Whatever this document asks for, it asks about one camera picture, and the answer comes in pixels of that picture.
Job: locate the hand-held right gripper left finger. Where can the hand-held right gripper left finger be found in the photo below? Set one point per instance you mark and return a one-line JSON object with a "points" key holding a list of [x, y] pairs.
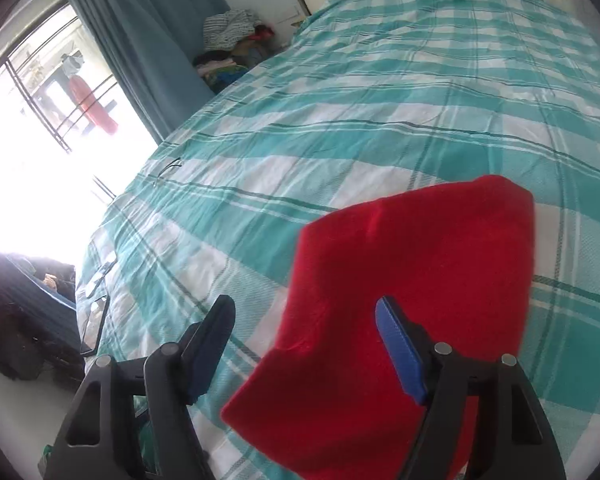
{"points": [[207, 350]]}

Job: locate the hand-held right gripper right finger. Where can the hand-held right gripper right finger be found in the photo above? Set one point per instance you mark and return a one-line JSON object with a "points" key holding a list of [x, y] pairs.
{"points": [[400, 350]]}

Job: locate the red sweater with white figure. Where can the red sweater with white figure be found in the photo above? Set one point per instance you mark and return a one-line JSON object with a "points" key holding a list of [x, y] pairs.
{"points": [[405, 260]]}

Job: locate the pile of clothes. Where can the pile of clothes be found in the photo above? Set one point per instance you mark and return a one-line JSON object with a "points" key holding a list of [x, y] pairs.
{"points": [[230, 35]]}

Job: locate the dark flat tablet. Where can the dark flat tablet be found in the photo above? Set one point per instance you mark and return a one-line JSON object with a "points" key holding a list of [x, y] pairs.
{"points": [[94, 322]]}

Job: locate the dark luggage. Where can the dark luggage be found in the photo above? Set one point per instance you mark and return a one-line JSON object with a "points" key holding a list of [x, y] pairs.
{"points": [[20, 320]]}

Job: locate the black window railing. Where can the black window railing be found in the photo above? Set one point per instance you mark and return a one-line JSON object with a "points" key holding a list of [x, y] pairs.
{"points": [[62, 130]]}

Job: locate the teal plaid bed blanket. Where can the teal plaid bed blanket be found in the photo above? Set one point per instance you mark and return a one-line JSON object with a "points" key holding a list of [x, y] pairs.
{"points": [[380, 85]]}

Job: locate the red hanging garment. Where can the red hanging garment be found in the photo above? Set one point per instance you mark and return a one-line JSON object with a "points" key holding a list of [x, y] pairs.
{"points": [[92, 102]]}

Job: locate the blue curtain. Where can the blue curtain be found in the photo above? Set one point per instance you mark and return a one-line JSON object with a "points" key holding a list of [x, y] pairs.
{"points": [[150, 25]]}

